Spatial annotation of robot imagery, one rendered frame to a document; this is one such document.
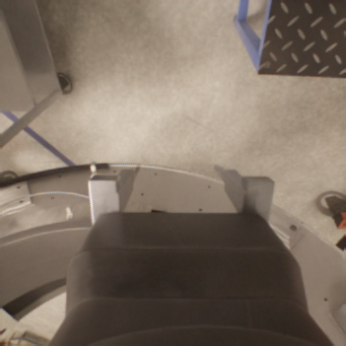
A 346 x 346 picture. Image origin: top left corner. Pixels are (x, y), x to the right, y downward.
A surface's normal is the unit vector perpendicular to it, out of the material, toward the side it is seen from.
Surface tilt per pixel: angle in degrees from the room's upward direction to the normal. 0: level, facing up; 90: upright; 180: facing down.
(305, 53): 0
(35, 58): 0
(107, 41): 0
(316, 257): 90
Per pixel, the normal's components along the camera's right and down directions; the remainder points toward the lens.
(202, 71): -0.11, 0.64
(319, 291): -0.01, -0.76
